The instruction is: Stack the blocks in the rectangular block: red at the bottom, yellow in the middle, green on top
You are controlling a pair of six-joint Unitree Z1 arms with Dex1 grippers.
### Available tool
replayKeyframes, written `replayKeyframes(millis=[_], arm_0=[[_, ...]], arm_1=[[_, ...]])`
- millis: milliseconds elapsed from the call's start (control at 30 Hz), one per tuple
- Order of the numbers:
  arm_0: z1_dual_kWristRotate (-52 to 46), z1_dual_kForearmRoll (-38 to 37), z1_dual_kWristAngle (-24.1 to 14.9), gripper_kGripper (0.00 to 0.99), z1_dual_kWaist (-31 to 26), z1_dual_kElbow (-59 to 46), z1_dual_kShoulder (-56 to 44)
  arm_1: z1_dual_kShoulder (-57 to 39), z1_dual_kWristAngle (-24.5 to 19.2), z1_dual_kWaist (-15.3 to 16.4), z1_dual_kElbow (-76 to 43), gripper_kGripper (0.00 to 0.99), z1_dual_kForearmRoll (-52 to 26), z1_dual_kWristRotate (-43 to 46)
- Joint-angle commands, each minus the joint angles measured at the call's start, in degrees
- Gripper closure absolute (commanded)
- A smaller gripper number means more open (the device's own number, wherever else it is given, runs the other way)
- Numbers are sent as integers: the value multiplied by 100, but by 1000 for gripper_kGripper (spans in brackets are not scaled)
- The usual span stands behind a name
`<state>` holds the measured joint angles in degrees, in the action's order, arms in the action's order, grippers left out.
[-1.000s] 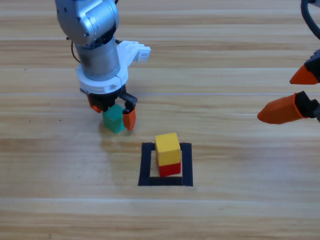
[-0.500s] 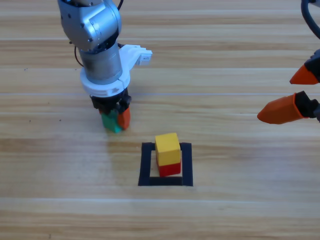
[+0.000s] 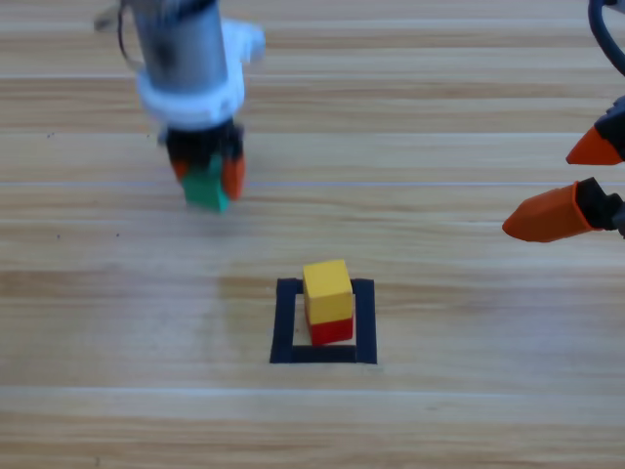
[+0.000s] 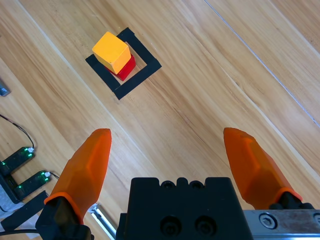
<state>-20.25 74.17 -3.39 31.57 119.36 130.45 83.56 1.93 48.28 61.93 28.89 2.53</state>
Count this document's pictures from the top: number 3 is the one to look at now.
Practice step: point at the yellow wooden cube block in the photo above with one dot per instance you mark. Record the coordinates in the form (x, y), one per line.
(327, 293)

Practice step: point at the green wooden cube block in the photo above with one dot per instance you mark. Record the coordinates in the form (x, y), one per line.
(202, 193)

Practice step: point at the red wooden cube block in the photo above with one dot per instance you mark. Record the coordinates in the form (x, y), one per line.
(332, 332)

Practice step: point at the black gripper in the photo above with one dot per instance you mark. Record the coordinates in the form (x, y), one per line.
(200, 144)
(615, 122)

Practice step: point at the black tape square outline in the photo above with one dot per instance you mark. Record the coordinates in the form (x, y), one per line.
(283, 322)

